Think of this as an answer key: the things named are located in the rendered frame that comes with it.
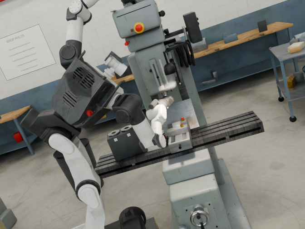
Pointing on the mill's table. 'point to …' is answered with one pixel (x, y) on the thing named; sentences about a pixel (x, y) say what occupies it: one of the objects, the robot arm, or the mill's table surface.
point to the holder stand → (124, 143)
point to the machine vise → (180, 139)
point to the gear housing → (145, 39)
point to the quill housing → (157, 48)
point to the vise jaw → (177, 130)
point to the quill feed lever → (176, 71)
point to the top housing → (136, 17)
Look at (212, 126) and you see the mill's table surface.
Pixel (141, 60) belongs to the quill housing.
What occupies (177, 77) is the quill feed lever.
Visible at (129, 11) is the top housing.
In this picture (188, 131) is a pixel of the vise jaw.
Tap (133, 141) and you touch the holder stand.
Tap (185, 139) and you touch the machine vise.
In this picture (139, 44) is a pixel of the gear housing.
